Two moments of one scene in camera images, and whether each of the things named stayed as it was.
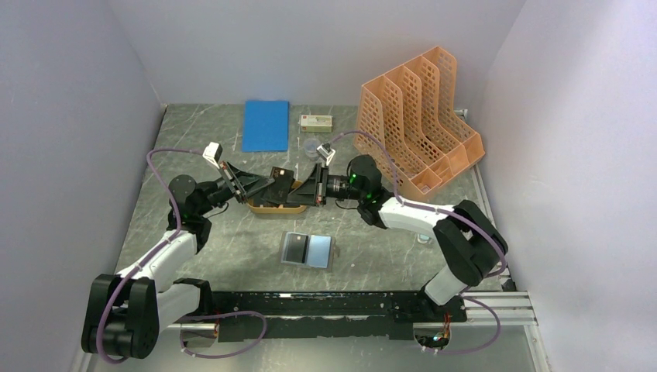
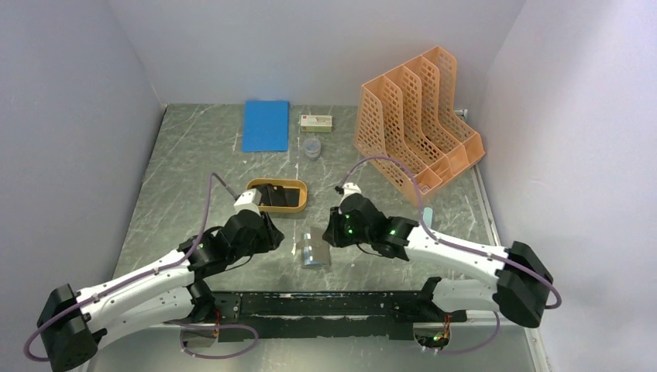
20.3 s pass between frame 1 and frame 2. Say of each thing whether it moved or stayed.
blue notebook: stayed
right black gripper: moved
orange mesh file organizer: stayed
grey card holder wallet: moved
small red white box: stayed
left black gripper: moved
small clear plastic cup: stayed
